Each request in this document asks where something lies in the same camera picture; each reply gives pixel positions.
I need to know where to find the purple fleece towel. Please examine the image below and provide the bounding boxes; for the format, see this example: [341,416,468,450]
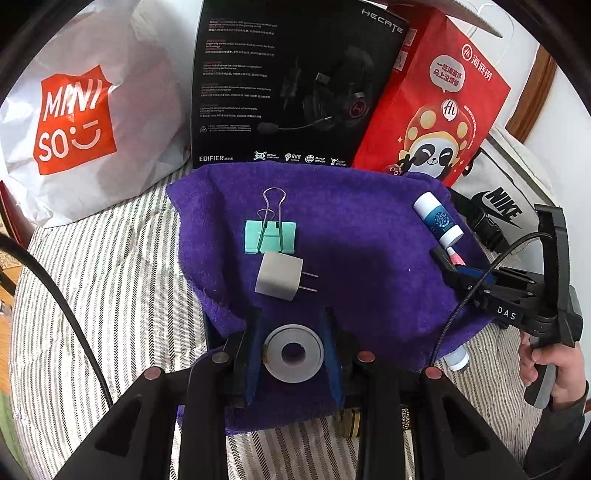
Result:
[165,161,498,435]

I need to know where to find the black cable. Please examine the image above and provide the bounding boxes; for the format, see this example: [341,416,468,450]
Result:
[427,231,553,368]
[0,233,115,409]

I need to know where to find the black headset box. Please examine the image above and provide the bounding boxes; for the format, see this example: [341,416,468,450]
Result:
[190,1,409,168]

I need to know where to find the black cable left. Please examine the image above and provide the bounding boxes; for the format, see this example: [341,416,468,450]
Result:
[0,233,115,409]

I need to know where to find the black cable right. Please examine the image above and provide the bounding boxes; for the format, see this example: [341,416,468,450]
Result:
[427,231,553,368]

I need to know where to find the pink highlighter pen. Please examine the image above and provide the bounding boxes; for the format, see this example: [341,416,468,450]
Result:
[446,247,466,266]

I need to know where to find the dark sleeve forearm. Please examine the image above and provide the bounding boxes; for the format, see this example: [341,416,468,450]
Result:
[523,384,590,479]

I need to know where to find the red panda paper bag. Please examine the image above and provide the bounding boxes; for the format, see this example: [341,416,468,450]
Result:
[353,3,510,186]

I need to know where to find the striped grey bed quilt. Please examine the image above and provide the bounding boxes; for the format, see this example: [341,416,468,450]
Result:
[10,168,541,479]

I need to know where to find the person right hand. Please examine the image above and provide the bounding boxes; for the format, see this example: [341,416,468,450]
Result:
[519,331,587,411]

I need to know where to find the white Nike waist bag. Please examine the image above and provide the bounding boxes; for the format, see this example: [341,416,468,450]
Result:
[450,125,556,253]

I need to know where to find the white charger plug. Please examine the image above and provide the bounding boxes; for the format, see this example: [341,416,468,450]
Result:
[254,251,318,301]

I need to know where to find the green binder clip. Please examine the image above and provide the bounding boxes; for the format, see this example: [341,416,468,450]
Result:
[243,186,297,254]

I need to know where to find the white tape roll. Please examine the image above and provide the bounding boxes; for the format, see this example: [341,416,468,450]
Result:
[263,324,324,384]

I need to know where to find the small white cap bottle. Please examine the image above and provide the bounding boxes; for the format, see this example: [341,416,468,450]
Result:
[444,345,470,372]

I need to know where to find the wooden door frame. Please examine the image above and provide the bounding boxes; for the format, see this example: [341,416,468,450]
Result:
[506,45,557,143]

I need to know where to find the black gold tube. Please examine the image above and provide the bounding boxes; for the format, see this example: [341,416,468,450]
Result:
[334,405,411,439]

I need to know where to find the white blue bottle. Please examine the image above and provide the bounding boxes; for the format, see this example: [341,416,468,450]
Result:
[413,192,464,249]

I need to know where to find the white Miniso plastic bag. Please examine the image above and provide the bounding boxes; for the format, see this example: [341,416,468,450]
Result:
[1,1,185,228]

